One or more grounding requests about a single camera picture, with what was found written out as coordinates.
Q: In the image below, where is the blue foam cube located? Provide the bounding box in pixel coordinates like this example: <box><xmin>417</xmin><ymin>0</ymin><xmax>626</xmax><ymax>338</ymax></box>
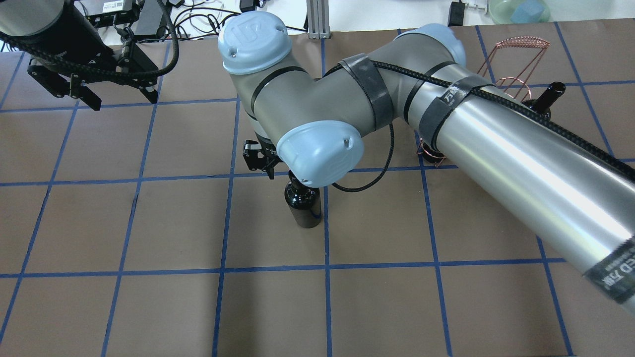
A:
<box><xmin>509</xmin><ymin>0</ymin><xmax>546</xmax><ymax>23</ymax></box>

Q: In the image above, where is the dark wine bottle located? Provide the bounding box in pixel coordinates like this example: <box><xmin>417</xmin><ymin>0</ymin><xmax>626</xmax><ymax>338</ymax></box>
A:
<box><xmin>284</xmin><ymin>172</ymin><xmax>322</xmax><ymax>229</ymax></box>

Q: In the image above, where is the aluminium frame post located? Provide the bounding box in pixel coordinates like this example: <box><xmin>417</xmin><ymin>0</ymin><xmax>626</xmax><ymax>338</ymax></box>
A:
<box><xmin>306</xmin><ymin>0</ymin><xmax>331</xmax><ymax>39</ymax></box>

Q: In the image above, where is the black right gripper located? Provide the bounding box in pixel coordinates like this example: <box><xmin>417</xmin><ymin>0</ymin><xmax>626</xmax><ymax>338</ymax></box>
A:
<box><xmin>242</xmin><ymin>133</ymin><xmax>284</xmax><ymax>180</ymax></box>

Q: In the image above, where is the black power brick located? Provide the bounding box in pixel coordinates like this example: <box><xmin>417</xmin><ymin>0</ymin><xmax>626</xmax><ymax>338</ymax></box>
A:
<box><xmin>133</xmin><ymin>0</ymin><xmax>172</xmax><ymax>41</ymax></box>

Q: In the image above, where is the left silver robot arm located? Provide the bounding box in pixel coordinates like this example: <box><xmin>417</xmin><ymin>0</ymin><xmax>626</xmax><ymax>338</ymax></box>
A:
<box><xmin>0</xmin><ymin>0</ymin><xmax>180</xmax><ymax>111</ymax></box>

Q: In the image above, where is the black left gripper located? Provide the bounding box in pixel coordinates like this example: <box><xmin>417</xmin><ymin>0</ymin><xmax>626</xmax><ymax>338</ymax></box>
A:
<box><xmin>0</xmin><ymin>0</ymin><xmax>172</xmax><ymax>111</ymax></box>

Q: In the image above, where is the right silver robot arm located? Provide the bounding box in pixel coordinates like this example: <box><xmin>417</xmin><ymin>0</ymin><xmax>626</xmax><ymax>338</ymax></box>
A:
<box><xmin>218</xmin><ymin>11</ymin><xmax>635</xmax><ymax>313</ymax></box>

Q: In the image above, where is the copper wire wine basket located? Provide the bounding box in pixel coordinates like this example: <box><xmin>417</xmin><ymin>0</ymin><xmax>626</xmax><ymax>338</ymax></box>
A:
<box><xmin>417</xmin><ymin>36</ymin><xmax>551</xmax><ymax>168</ymax></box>

